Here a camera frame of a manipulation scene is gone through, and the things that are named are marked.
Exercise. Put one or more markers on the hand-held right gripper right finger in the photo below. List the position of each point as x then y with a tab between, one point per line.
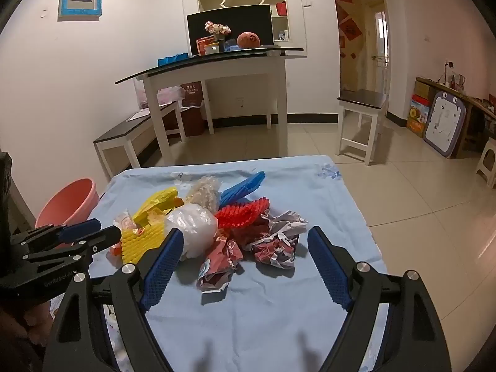
329	267

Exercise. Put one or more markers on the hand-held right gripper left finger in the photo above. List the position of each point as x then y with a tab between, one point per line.
162	271

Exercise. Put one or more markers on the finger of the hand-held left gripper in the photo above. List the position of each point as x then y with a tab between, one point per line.
102	238
79	227

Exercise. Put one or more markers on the orange peel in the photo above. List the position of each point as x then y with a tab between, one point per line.
114	250

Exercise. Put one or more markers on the small clear wrapper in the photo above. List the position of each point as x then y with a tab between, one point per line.
124	221

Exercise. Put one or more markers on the pink plastic bucket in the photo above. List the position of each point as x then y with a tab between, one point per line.
69	201

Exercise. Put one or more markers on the yellow foam fruit net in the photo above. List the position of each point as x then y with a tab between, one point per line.
139	238

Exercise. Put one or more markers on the white plastic bag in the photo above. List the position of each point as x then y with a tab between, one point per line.
192	224

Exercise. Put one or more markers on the red white paper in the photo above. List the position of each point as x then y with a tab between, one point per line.
279	240
221	263

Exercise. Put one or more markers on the yellow plastic bag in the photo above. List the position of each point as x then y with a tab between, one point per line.
155	201

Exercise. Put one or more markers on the clear bubble wrap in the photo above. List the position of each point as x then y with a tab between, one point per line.
203	192

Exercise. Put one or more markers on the red foam fruit net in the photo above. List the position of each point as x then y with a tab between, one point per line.
240	213

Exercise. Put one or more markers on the blue foam fruit net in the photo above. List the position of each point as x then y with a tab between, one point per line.
242	188

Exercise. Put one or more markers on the person's left hand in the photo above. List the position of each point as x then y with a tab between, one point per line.
27	321

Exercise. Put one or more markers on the light blue floral tablecloth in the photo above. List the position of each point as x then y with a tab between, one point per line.
271	317

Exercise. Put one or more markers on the white bench with dark top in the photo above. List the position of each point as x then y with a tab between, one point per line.
128	128

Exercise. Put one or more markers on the paper sheet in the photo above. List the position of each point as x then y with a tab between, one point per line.
138	115

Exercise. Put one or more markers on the clear plastic bag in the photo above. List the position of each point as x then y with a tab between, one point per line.
170	93

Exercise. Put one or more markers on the white stool with dark top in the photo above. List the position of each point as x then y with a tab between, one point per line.
362	99

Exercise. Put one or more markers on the colourful cardboard box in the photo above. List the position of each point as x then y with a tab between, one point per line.
417	116

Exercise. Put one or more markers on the purple framed drawing board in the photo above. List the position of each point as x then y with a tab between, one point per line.
443	124

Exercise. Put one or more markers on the white plastic stool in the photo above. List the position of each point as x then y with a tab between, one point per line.
487	161

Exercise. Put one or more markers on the blue plastic tray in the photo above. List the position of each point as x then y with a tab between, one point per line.
172	59

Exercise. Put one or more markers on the brown cardboard box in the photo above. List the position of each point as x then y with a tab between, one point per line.
423	89

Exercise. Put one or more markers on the white table with glass top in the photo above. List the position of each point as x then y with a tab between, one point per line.
217	68

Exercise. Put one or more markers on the wooden desk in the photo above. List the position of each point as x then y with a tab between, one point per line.
474	112

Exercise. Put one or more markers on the red tin box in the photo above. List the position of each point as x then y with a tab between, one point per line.
205	44

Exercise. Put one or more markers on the white door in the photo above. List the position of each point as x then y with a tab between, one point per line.
378	46

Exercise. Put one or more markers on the reddish round fruit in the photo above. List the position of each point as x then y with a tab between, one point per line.
248	40

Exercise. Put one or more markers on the black monitor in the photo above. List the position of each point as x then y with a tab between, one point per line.
232	17

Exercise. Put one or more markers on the red box on shelf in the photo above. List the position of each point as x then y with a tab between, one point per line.
281	8

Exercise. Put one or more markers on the large red wall decoration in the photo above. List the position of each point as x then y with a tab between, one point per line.
350	28

